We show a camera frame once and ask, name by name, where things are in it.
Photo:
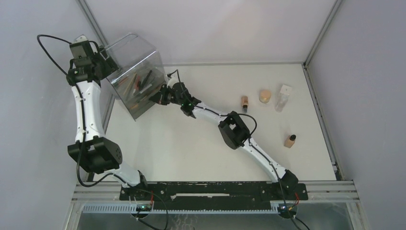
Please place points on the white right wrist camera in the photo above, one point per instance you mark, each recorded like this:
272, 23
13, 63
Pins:
171, 82

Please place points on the clear acrylic makeup organizer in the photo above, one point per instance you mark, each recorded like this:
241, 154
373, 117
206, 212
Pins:
140, 72

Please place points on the wooden handle brush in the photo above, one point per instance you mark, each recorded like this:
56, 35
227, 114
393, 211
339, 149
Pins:
130, 85

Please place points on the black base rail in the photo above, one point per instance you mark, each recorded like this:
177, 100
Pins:
213, 196

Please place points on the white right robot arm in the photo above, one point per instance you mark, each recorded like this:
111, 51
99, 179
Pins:
235, 133

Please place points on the BB cream tube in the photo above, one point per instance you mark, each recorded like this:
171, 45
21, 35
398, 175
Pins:
244, 104

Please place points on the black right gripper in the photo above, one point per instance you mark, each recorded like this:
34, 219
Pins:
160, 97

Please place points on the cream jar gold lid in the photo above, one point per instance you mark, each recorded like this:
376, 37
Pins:
264, 96

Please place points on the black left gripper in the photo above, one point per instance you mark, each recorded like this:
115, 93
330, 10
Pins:
110, 67

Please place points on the clear liquid bottle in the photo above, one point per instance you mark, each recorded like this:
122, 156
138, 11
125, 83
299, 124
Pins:
283, 97

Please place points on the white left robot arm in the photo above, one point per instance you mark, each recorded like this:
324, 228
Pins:
92, 151

